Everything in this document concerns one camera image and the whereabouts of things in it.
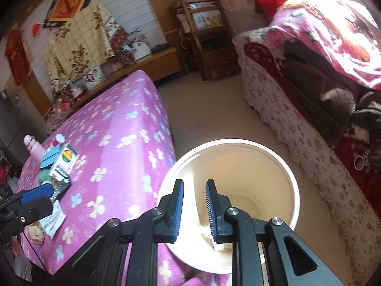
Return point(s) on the black shiny wrapper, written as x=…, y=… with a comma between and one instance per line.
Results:
x=62, y=189

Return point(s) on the blue box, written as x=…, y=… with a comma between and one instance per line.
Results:
x=50, y=158

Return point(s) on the floral covered sofa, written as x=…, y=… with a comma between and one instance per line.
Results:
x=297, y=143

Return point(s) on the crumpled tan paper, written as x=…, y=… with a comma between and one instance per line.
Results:
x=37, y=234

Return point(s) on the grey cabinet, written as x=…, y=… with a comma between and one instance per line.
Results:
x=15, y=119

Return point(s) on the cream plastic bucket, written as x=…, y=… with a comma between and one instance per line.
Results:
x=268, y=166

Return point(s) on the white printed sachet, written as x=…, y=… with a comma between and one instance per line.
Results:
x=55, y=223

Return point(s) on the red wall banner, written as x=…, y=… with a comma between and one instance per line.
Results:
x=18, y=56

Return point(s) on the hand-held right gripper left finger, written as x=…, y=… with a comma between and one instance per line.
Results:
x=178, y=208

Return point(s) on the white tissue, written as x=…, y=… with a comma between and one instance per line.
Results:
x=218, y=245

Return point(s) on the black set-top box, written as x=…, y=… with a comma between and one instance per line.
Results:
x=160, y=47

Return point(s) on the pink printed blanket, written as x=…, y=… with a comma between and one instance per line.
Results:
x=327, y=35

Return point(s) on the red pennant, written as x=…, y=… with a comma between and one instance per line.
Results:
x=35, y=30

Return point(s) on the photo frame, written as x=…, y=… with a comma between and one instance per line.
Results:
x=93, y=77

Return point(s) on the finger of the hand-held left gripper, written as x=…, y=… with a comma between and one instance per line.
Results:
x=38, y=191
x=32, y=211

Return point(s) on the purple floral blanket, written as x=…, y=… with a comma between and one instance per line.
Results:
x=119, y=125

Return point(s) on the low wooden cabinet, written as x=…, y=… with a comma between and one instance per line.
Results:
x=157, y=62

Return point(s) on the brown jacket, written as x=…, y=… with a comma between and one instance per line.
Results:
x=315, y=95

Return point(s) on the wrapped gift basket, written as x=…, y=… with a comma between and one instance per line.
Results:
x=61, y=110

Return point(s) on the white printed bag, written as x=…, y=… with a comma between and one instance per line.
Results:
x=140, y=46

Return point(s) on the floral printed box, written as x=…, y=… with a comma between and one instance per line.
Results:
x=207, y=20

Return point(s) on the green ball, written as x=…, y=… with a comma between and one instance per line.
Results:
x=44, y=177

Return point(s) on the metal keyring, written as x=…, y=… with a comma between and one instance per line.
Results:
x=361, y=161

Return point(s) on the pink bottle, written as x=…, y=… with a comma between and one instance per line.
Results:
x=34, y=147

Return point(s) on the wooden shelf stand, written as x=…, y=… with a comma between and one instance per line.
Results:
x=208, y=56

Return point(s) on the yellow checked floral cloth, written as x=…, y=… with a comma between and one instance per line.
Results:
x=74, y=41

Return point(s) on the clear plastic bag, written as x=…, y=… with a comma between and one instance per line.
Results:
x=22, y=266

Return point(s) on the red plastic bag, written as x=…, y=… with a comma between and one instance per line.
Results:
x=278, y=3

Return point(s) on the white box rainbow label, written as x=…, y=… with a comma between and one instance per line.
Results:
x=64, y=162

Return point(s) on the red framed wall hanging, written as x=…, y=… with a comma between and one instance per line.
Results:
x=70, y=4

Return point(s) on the brown patterned cloth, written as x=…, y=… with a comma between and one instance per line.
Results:
x=119, y=44

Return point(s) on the small white red bottle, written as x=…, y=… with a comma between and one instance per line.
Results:
x=58, y=140

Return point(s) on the red floral sofa mat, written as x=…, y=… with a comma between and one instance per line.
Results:
x=262, y=56

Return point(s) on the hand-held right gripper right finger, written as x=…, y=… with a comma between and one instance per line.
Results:
x=211, y=211

